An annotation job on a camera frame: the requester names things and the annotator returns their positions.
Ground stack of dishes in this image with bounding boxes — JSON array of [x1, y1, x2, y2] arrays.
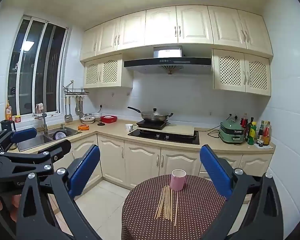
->
[[80, 113, 96, 124]]

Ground black gas hob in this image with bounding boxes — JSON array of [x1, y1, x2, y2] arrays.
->
[[128, 129, 200, 145]]

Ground black range hood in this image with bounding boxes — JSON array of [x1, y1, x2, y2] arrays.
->
[[123, 45, 212, 75]]

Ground metal faucet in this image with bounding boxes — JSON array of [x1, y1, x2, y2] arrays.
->
[[35, 104, 49, 134]]

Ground pink cup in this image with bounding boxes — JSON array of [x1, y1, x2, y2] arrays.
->
[[170, 169, 187, 190]]

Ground beige kitchen countertop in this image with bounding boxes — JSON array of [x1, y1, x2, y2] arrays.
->
[[7, 121, 276, 155]]

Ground set of wooden chopsticks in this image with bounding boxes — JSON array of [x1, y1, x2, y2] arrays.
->
[[154, 185, 180, 227]]

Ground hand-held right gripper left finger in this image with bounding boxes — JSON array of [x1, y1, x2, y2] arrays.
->
[[16, 144, 101, 240]]

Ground red label sauce bottle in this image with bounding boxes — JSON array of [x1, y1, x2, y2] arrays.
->
[[263, 121, 271, 146]]

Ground wide cream lattice cabinet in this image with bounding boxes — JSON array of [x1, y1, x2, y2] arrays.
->
[[212, 49, 271, 96]]

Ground beige board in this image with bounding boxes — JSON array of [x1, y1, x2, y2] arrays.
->
[[137, 124, 195, 136]]

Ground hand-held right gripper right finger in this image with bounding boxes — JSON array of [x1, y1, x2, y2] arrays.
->
[[199, 144, 284, 240]]

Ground black kettle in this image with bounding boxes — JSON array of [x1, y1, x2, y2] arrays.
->
[[0, 119, 16, 133]]

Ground small cream lattice cabinet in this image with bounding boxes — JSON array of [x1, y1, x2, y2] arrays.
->
[[83, 54, 133, 88]]

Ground steel sink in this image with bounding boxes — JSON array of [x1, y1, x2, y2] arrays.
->
[[16, 126, 81, 152]]

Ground dark glass bottle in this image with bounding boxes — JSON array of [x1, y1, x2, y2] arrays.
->
[[247, 117, 254, 140]]

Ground hanging metal spatula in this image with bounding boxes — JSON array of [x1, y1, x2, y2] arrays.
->
[[64, 96, 71, 122]]

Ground cream base cabinets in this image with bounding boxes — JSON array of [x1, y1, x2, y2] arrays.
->
[[40, 134, 273, 189]]

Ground green bottle yellow label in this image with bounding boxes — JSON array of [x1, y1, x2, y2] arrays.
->
[[247, 122, 257, 145]]

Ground dark sauce bottle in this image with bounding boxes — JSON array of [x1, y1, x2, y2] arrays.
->
[[257, 120, 265, 147]]

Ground green electric cooker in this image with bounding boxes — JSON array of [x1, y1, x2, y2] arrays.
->
[[218, 119, 245, 144]]

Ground round table, brown dotted cloth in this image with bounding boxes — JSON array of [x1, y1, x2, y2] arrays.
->
[[121, 174, 227, 240]]

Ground metal wall rack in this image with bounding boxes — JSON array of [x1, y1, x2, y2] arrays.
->
[[63, 80, 89, 96]]

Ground black power cable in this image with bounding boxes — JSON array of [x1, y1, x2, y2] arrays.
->
[[195, 126, 222, 138]]

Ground red container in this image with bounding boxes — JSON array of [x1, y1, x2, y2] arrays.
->
[[100, 115, 118, 124]]

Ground black induction cooker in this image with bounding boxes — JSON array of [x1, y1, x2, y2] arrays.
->
[[136, 120, 171, 130]]

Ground long cream wall cabinet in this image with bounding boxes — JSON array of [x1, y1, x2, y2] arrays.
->
[[80, 5, 274, 62]]

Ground sliding kitchen window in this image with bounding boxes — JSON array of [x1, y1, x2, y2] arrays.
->
[[7, 15, 69, 123]]

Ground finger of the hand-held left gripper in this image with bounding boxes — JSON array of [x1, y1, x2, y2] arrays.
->
[[0, 127, 37, 153], [0, 139, 72, 178]]

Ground steel wok with lid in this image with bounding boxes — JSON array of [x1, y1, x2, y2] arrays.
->
[[127, 106, 174, 122]]

